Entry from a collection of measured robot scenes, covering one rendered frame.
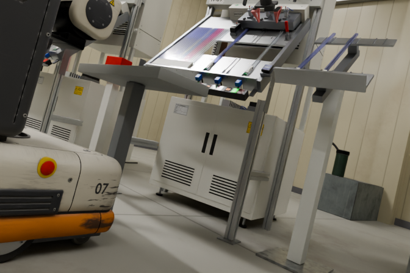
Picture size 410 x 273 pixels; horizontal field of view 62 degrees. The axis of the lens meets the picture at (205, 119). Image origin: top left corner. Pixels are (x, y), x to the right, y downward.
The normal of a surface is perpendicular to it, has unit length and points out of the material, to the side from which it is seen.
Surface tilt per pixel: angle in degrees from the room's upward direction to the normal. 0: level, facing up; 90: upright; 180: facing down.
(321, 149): 90
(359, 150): 90
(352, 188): 90
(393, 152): 90
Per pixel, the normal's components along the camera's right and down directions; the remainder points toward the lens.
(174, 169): -0.48, -0.18
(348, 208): -0.67, -0.21
